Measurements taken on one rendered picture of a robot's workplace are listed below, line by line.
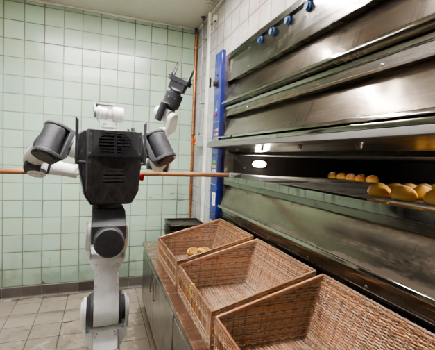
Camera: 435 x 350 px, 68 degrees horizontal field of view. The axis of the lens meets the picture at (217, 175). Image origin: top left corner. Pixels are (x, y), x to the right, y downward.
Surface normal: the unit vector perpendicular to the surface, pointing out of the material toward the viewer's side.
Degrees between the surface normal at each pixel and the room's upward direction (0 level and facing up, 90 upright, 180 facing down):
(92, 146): 90
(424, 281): 70
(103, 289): 82
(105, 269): 82
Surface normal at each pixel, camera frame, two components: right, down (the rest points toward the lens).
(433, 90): -0.87, -0.36
